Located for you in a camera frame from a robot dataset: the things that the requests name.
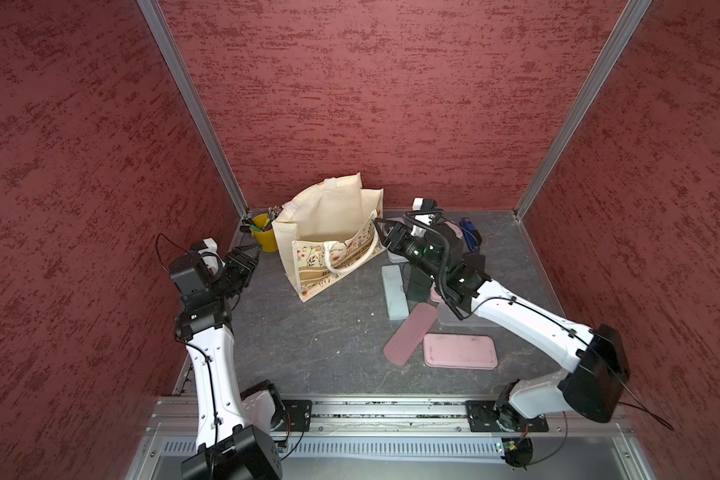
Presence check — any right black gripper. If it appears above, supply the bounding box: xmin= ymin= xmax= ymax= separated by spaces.
xmin=374 ymin=216 xmax=446 ymax=281

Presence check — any light grey pencil case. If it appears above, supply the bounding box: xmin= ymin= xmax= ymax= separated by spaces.
xmin=387 ymin=251 xmax=407 ymax=264

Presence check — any cream floral canvas tote bag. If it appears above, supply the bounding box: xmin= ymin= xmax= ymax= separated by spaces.
xmin=273 ymin=173 xmax=384 ymax=303

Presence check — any green pencil case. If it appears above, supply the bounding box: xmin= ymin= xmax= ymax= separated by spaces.
xmin=403 ymin=263 xmax=432 ymax=303

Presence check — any pink pencil case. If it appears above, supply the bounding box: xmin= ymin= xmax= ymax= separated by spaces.
xmin=429 ymin=286 xmax=443 ymax=304
xmin=423 ymin=333 xmax=498 ymax=370
xmin=446 ymin=221 xmax=463 ymax=239
xmin=383 ymin=303 xmax=438 ymax=366

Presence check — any light blue pencil case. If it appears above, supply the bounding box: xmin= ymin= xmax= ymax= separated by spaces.
xmin=381 ymin=265 xmax=409 ymax=322

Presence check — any dark grey pencil case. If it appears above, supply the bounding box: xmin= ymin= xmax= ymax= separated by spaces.
xmin=462 ymin=252 xmax=486 ymax=272

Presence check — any clear plastic pencil case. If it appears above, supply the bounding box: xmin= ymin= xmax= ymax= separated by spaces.
xmin=436 ymin=303 xmax=498 ymax=328

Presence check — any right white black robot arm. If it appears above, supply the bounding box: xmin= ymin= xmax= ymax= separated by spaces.
xmin=373 ymin=212 xmax=629 ymax=432

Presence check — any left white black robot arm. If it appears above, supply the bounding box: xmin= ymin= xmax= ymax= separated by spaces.
xmin=167 ymin=238 xmax=286 ymax=479

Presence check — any yellow cup with pens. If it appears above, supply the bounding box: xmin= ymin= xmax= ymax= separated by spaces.
xmin=241 ymin=206 xmax=282 ymax=253

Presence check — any blue stapler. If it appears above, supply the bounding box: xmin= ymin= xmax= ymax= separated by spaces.
xmin=459 ymin=217 xmax=482 ymax=252

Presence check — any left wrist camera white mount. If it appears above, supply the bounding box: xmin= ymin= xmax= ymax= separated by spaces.
xmin=190 ymin=238 xmax=223 ymax=274

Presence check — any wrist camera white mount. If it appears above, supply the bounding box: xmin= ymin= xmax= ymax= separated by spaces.
xmin=190 ymin=238 xmax=223 ymax=274
xmin=410 ymin=197 xmax=439 ymax=236

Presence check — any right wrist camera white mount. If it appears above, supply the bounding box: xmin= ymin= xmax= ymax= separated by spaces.
xmin=410 ymin=197 xmax=439 ymax=236

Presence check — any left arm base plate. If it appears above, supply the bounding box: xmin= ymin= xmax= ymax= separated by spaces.
xmin=272 ymin=399 xmax=314 ymax=433

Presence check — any aluminium front rail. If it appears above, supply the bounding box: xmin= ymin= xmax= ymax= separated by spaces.
xmin=149 ymin=394 xmax=631 ymax=436

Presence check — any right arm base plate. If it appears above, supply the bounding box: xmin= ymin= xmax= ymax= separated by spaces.
xmin=464 ymin=400 xmax=549 ymax=434

